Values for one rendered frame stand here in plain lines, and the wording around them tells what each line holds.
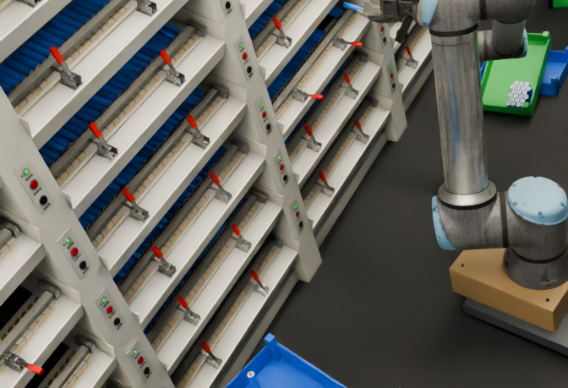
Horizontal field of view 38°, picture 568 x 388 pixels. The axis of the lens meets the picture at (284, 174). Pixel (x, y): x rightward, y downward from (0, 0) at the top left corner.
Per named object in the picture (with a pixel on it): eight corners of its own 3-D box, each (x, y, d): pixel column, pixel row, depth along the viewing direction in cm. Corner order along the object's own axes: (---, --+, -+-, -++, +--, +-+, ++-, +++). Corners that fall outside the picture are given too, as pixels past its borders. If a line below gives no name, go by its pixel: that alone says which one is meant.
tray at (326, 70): (369, 28, 275) (374, 5, 268) (281, 146, 240) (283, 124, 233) (315, 5, 280) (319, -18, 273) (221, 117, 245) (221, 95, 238)
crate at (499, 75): (532, 117, 298) (528, 107, 292) (477, 109, 309) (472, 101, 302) (553, 41, 304) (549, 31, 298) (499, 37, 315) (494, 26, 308)
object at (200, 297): (281, 215, 248) (285, 188, 237) (167, 379, 213) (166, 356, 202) (223, 187, 253) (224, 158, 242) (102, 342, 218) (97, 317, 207)
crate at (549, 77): (572, 63, 315) (571, 46, 309) (556, 96, 303) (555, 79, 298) (495, 56, 330) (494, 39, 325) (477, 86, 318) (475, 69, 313)
